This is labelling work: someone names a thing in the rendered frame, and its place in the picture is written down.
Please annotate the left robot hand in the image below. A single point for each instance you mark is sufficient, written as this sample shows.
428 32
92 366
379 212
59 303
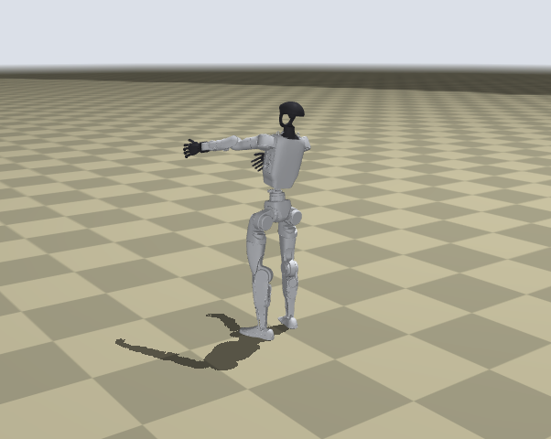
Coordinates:
194 148

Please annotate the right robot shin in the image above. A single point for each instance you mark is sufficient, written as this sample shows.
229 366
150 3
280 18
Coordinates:
290 285

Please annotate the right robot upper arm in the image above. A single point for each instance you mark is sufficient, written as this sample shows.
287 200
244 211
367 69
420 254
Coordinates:
307 144

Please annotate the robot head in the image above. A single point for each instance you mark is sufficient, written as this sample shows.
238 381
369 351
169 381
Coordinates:
293 109

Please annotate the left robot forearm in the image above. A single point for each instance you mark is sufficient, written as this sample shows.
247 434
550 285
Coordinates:
218 145

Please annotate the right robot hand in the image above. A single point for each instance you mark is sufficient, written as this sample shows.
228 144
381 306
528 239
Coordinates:
262 155

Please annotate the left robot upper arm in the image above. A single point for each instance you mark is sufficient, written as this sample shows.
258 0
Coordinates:
263 142

